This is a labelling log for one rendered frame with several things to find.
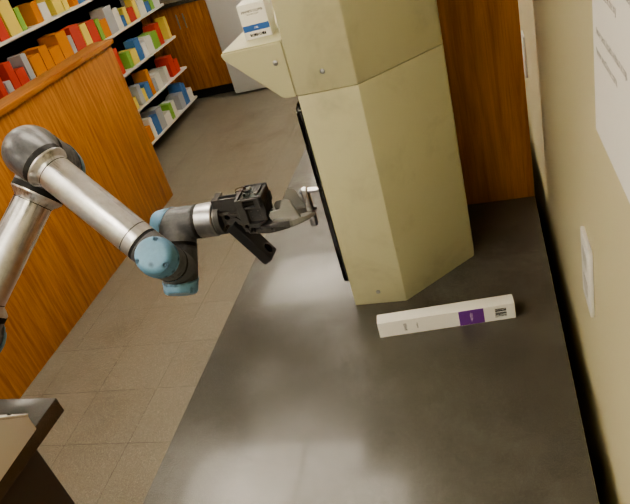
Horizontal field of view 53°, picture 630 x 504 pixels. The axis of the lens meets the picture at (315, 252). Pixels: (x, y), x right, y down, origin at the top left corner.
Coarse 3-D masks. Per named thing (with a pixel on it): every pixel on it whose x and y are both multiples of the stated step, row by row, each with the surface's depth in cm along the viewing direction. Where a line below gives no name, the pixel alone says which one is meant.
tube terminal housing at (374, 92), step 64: (320, 0) 102; (384, 0) 106; (320, 64) 108; (384, 64) 110; (320, 128) 115; (384, 128) 115; (448, 128) 124; (384, 192) 120; (448, 192) 129; (384, 256) 127; (448, 256) 135
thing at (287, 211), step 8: (288, 200) 128; (280, 208) 129; (288, 208) 128; (272, 216) 130; (280, 216) 130; (288, 216) 129; (296, 216) 129; (304, 216) 129; (312, 216) 130; (296, 224) 130
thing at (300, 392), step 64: (320, 256) 156; (512, 256) 136; (256, 320) 140; (320, 320) 134; (512, 320) 119; (256, 384) 123; (320, 384) 118; (384, 384) 114; (448, 384) 110; (512, 384) 106; (192, 448) 113; (256, 448) 109; (320, 448) 105; (384, 448) 102; (448, 448) 99; (512, 448) 96; (576, 448) 93
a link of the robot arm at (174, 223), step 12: (192, 204) 137; (156, 216) 137; (168, 216) 136; (180, 216) 135; (192, 216) 134; (156, 228) 136; (168, 228) 135; (180, 228) 135; (192, 228) 134; (180, 240) 134; (192, 240) 136
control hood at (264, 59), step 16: (240, 48) 110; (256, 48) 108; (272, 48) 108; (240, 64) 111; (256, 64) 110; (272, 64) 110; (288, 64) 109; (256, 80) 112; (272, 80) 111; (288, 80) 111; (288, 96) 112
